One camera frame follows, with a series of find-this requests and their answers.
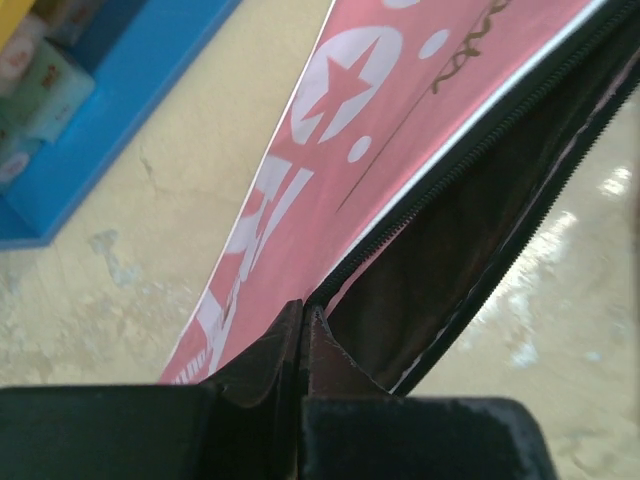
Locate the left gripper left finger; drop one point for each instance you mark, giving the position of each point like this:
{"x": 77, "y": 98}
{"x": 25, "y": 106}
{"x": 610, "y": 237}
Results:
{"x": 239, "y": 423}

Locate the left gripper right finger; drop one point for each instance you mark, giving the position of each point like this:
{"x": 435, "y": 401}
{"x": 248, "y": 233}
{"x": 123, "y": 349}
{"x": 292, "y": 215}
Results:
{"x": 353, "y": 429}

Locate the pink racket bag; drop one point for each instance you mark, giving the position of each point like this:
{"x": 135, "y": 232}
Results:
{"x": 418, "y": 151}

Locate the blue shelf unit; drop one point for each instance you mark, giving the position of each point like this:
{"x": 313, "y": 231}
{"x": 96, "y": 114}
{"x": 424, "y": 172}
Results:
{"x": 136, "y": 51}

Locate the pink soap packet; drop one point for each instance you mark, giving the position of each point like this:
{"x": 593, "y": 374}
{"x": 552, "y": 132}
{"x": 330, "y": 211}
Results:
{"x": 19, "y": 51}

